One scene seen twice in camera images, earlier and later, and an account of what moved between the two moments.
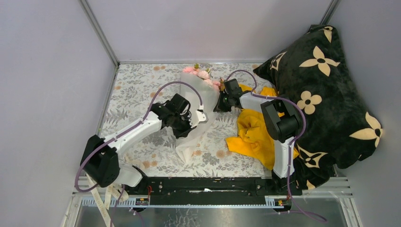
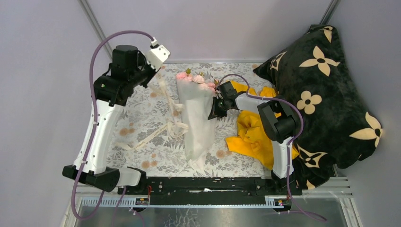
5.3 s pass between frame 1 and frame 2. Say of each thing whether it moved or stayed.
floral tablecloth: stayed
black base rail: stayed
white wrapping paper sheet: moved
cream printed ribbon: moved
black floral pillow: stayed
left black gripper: moved
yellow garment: stayed
